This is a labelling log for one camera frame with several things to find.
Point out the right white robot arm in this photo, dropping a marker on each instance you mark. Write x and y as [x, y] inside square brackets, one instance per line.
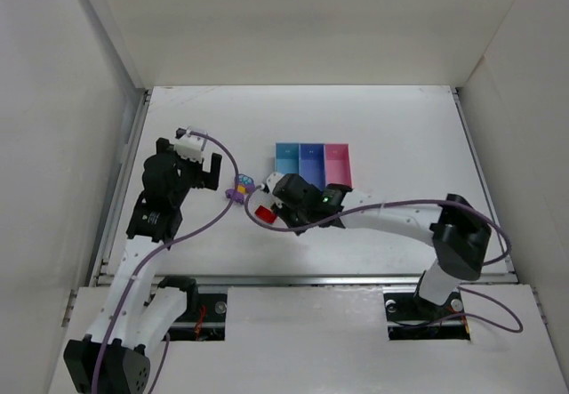
[458, 234]

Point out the purple yellow lego flower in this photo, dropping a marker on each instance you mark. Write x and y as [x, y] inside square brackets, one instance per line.
[245, 186]

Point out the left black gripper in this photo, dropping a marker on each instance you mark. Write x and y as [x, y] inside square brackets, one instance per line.
[188, 170]

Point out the light blue container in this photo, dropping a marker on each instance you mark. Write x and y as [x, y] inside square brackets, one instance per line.
[287, 158]

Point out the pink container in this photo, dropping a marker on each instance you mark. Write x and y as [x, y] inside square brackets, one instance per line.
[337, 164]

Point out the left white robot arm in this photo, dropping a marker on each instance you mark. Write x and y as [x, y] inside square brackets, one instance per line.
[113, 355]

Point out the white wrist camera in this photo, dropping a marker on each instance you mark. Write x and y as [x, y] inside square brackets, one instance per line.
[267, 190]
[188, 145]

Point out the dark blue container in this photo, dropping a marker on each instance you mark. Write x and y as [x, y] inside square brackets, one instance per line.
[312, 163]

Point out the large red lego brick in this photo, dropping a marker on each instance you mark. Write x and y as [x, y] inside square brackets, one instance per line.
[265, 215]

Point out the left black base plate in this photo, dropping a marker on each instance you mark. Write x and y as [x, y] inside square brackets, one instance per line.
[205, 323]

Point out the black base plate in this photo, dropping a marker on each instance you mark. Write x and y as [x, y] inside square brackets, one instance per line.
[412, 319]
[205, 323]

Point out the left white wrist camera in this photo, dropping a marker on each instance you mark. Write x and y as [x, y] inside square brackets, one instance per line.
[188, 145]

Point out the aluminium rail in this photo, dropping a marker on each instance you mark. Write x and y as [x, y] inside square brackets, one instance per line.
[490, 279]

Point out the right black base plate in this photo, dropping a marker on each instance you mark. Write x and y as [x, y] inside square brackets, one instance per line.
[412, 319]

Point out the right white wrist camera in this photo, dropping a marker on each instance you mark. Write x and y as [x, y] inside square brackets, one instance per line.
[267, 190]

